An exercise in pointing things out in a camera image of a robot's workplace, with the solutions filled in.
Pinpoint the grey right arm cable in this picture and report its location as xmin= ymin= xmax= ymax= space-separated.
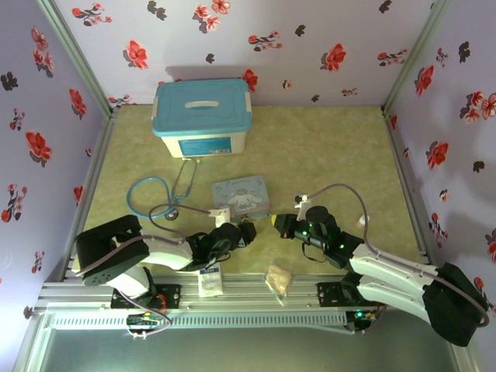
xmin=305 ymin=183 xmax=490 ymax=327

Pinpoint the aluminium frame post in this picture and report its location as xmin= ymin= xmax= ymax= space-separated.
xmin=36 ymin=0 xmax=119 ymax=117
xmin=381 ymin=0 xmax=454 ymax=114

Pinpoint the blue stethoscope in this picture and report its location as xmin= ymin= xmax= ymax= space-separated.
xmin=126 ymin=156 xmax=201 ymax=222

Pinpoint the white slotted cable duct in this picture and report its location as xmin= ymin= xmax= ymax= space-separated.
xmin=50 ymin=312 xmax=348 ymax=331

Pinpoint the clear bag of beige cotton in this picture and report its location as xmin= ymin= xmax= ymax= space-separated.
xmin=263 ymin=263 xmax=293 ymax=307

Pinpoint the green circuit board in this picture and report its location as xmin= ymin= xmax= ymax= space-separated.
xmin=126 ymin=314 xmax=163 ymax=327
xmin=353 ymin=308 xmax=380 ymax=323

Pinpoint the aluminium side rail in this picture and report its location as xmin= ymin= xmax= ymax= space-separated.
xmin=381 ymin=108 xmax=439 ymax=277
xmin=60 ymin=108 xmax=122 ymax=281

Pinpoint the white gauze packet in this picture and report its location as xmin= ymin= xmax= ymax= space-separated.
xmin=197 ymin=266 xmax=225 ymax=299

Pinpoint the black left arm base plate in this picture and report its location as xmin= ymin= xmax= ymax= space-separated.
xmin=110 ymin=284 xmax=183 ymax=310

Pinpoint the grey left base cable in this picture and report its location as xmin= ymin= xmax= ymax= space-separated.
xmin=115 ymin=288 xmax=174 ymax=336

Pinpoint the blue cartoon dog tin box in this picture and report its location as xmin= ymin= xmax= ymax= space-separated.
xmin=211 ymin=174 xmax=271 ymax=219

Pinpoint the white storage box blue lid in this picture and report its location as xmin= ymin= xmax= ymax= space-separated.
xmin=150 ymin=78 xmax=253 ymax=159

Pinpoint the green left circuit board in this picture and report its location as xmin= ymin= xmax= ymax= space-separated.
xmin=126 ymin=314 xmax=163 ymax=327

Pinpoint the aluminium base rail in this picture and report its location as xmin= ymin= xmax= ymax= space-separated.
xmin=33 ymin=272 xmax=388 ymax=314

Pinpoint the green right circuit board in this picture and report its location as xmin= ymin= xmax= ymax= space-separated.
xmin=353 ymin=308 xmax=380 ymax=323

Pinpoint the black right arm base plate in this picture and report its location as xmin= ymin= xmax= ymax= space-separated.
xmin=316 ymin=281 xmax=387 ymax=308

